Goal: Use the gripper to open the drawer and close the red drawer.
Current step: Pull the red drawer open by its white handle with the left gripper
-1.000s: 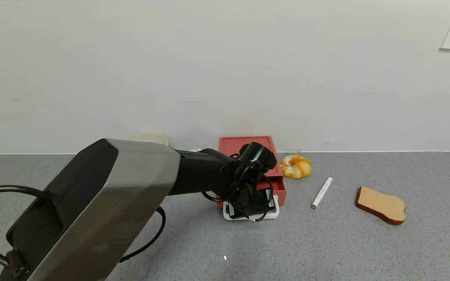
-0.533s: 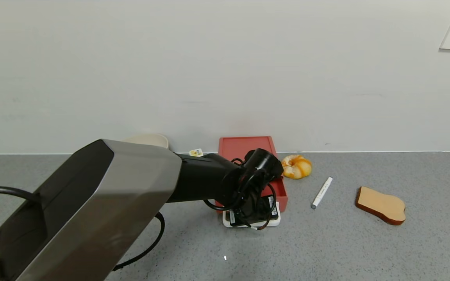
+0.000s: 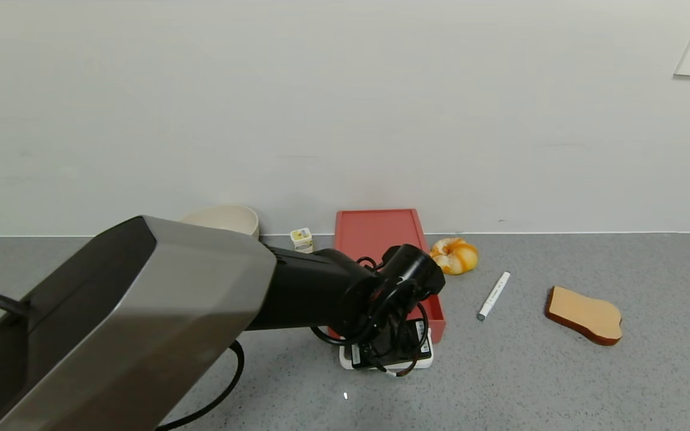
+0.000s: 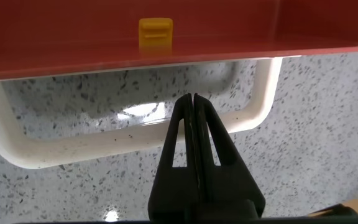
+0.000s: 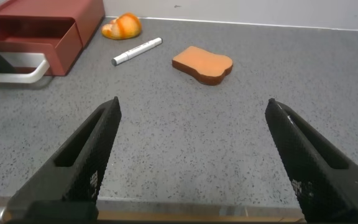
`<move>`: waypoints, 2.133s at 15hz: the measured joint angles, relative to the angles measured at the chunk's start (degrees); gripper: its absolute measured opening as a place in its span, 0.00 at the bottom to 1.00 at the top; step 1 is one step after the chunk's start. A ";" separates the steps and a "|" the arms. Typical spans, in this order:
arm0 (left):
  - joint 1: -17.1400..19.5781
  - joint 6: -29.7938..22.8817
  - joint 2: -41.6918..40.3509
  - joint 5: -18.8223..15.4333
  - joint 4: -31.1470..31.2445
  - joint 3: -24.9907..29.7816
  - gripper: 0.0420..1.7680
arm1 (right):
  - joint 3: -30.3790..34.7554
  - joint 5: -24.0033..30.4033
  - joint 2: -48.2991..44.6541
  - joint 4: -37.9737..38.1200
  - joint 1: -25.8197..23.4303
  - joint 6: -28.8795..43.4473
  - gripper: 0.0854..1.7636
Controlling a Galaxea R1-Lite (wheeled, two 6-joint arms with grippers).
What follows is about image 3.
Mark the small yellow juice carton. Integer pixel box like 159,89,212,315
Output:
290,227,314,254

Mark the orange swirl bread bun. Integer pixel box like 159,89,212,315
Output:
430,238,479,276

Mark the beige ribbed bowl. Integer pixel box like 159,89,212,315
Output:
180,205,260,239

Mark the white marker pen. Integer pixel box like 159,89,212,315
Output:
477,271,511,321

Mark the toast slice toy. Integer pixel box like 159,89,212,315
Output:
545,286,623,346

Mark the black red braided cable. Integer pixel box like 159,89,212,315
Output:
311,256,431,378

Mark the thick black cable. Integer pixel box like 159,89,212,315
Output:
0,289,245,431

